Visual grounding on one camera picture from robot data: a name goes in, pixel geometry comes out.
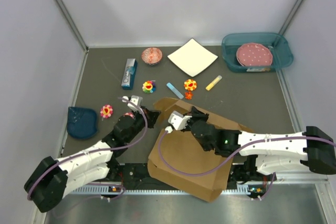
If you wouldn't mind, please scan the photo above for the red glitter ornament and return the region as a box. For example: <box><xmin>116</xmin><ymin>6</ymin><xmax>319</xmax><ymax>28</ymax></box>
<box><xmin>184</xmin><ymin>91</ymin><xmax>193</xmax><ymax>100</ymax></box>

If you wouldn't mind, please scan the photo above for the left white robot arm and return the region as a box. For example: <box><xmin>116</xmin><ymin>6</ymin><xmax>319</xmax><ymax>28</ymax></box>
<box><xmin>24</xmin><ymin>106</ymin><xmax>161</xmax><ymax>213</ymax></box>

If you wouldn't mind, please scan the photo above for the white square plate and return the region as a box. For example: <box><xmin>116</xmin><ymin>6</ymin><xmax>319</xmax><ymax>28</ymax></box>
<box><xmin>167</xmin><ymin>38</ymin><xmax>218</xmax><ymax>77</ymax></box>

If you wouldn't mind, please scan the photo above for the blue toothpaste box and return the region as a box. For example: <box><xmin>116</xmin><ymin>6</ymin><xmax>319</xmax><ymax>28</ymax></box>
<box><xmin>121</xmin><ymin>58</ymin><xmax>138</xmax><ymax>90</ymax></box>

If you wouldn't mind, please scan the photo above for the pink polka dot plate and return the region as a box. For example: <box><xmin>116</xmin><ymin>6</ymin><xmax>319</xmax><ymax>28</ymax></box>
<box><xmin>236</xmin><ymin>42</ymin><xmax>273</xmax><ymax>67</ymax></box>

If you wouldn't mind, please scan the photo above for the red patterned bowl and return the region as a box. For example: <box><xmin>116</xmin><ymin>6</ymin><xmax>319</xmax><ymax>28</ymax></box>
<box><xmin>141</xmin><ymin>47</ymin><xmax>163</xmax><ymax>66</ymax></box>

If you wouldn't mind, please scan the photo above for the rainbow flower plush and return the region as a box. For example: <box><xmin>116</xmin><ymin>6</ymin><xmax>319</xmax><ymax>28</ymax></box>
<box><xmin>142</xmin><ymin>80</ymin><xmax>156</xmax><ymax>94</ymax></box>

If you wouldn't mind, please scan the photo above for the teal plastic bin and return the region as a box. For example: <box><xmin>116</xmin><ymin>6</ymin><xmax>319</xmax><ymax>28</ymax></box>
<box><xmin>222</xmin><ymin>32</ymin><xmax>293</xmax><ymax>73</ymax></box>

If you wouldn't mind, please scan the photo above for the dark blue leaf dish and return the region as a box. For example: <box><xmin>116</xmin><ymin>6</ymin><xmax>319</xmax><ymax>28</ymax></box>
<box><xmin>66</xmin><ymin>106</ymin><xmax>98</xmax><ymax>140</ymax></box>

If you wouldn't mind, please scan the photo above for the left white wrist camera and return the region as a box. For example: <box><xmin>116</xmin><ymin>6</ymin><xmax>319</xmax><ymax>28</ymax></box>
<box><xmin>121</xmin><ymin>95</ymin><xmax>143</xmax><ymax>111</ymax></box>

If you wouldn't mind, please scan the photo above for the orange flower plush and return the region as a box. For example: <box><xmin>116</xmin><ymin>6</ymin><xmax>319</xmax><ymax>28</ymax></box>
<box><xmin>184</xmin><ymin>79</ymin><xmax>197</xmax><ymax>91</ymax></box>

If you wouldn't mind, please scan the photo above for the blue marker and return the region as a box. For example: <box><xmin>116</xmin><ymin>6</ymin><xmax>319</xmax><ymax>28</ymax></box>
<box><xmin>166</xmin><ymin>82</ymin><xmax>184</xmax><ymax>99</ymax></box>

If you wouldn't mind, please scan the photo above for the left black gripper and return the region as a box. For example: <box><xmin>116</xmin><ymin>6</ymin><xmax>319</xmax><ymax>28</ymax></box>
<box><xmin>124</xmin><ymin>105</ymin><xmax>161</xmax><ymax>143</ymax></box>

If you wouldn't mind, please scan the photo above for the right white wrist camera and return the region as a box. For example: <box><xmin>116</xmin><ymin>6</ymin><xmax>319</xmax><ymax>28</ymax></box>
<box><xmin>165</xmin><ymin>111</ymin><xmax>192</xmax><ymax>134</ymax></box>

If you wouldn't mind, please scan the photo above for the pink flower plush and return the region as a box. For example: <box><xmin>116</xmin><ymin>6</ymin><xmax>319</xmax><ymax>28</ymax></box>
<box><xmin>100</xmin><ymin>104</ymin><xmax>113</xmax><ymax>119</ymax></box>
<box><xmin>124</xmin><ymin>112</ymin><xmax>135</xmax><ymax>118</ymax></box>

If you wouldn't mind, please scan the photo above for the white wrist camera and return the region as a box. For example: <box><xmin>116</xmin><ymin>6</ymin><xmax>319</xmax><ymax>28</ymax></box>
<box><xmin>165</xmin><ymin>111</ymin><xmax>192</xmax><ymax>134</ymax></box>
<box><xmin>121</xmin><ymin>95</ymin><xmax>143</xmax><ymax>111</ymax></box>

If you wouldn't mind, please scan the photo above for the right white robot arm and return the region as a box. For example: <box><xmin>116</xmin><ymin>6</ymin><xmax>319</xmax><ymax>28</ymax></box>
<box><xmin>181</xmin><ymin>107</ymin><xmax>335</xmax><ymax>180</ymax></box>

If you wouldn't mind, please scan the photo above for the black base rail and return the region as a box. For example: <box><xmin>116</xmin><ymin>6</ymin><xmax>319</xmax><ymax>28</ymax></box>
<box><xmin>115</xmin><ymin>162</ymin><xmax>249</xmax><ymax>190</ymax></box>

